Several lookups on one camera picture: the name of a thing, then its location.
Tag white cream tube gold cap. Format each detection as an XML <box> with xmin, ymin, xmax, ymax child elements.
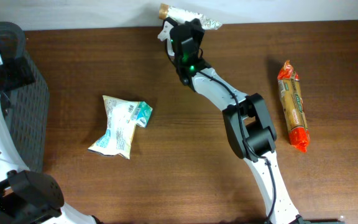
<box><xmin>158</xmin><ymin>3</ymin><xmax>223</xmax><ymax>30</ymax></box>

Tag teal small packet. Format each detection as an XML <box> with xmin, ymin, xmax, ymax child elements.
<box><xmin>131</xmin><ymin>101</ymin><xmax>153</xmax><ymax>128</ymax></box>

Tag orange spaghetti packet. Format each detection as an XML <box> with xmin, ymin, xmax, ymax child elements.
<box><xmin>277</xmin><ymin>60</ymin><xmax>310</xmax><ymax>152</ymax></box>

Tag white snack bag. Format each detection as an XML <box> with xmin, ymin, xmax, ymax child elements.
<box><xmin>88</xmin><ymin>95</ymin><xmax>139</xmax><ymax>159</ymax></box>

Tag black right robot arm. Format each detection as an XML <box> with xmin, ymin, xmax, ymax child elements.
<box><xmin>158</xmin><ymin>17</ymin><xmax>304</xmax><ymax>223</ymax></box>

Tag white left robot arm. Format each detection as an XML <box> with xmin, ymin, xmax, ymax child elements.
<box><xmin>0</xmin><ymin>22</ymin><xmax>99</xmax><ymax>223</ymax></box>

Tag dark grey plastic basket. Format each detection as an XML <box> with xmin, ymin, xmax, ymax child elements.
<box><xmin>0</xmin><ymin>22</ymin><xmax>50</xmax><ymax>172</ymax></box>

